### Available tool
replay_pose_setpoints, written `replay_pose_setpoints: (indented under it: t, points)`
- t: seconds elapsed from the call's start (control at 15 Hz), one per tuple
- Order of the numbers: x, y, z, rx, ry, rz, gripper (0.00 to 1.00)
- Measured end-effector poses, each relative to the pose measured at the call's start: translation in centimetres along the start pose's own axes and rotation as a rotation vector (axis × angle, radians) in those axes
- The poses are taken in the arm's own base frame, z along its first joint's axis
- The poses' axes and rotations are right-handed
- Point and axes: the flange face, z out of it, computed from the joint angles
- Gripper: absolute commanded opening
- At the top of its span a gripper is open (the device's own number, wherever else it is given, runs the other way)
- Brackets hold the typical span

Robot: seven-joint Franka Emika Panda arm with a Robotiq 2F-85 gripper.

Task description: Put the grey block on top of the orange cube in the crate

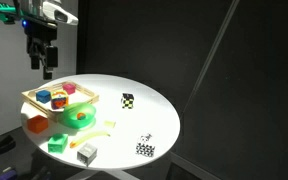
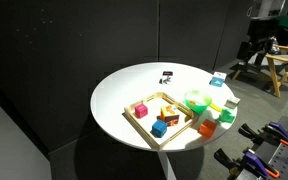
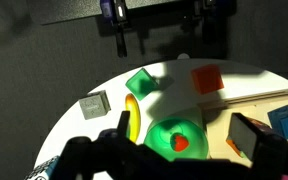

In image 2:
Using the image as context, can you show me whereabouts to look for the green translucent bowl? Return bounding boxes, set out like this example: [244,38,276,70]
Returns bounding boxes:
[183,89,213,114]

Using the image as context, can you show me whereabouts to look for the green block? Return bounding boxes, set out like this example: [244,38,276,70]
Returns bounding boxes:
[218,108,237,124]

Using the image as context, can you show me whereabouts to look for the wooden crate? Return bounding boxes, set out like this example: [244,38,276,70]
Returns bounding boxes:
[123,91,198,150]

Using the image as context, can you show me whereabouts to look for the black equipment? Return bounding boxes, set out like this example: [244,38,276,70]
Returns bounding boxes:
[236,18,280,66]

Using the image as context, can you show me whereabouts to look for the white table pedestal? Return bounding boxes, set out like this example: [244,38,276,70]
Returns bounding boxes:
[157,151,178,180]

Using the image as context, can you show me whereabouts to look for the pink cube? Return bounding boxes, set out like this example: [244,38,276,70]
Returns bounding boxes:
[133,103,149,119]

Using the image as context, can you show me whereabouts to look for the blue cube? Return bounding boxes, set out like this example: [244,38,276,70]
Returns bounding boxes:
[151,119,168,139]

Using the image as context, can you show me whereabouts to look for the orange block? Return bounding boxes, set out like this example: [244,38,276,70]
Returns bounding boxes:
[198,119,218,138]

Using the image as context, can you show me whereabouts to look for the patterned number cube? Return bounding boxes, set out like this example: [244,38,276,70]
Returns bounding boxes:
[209,71,227,88]

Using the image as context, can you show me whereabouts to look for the grey block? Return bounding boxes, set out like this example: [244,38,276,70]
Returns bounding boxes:
[223,96,242,110]

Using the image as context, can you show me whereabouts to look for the purple handled spring clamp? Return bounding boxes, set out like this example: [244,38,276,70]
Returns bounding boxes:
[238,121,288,148]
[213,148,282,180]

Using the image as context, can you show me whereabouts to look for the wooden chair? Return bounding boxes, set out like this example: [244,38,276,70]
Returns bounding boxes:
[232,44,288,99]

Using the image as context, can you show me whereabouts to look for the black checkered cube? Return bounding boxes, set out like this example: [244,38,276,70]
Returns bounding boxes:
[159,70,174,85]

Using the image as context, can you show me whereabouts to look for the yellow toy banana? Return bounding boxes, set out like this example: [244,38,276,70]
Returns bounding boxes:
[209,102,223,113]

